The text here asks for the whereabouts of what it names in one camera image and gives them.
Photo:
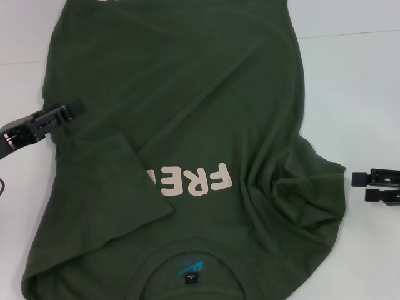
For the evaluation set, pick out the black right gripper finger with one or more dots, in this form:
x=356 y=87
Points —
x=375 y=178
x=381 y=196

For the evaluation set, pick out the dark green FREE T-shirt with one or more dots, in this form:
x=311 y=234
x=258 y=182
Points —
x=175 y=78

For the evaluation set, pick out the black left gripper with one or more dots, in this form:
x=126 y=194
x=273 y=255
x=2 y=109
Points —
x=22 y=132

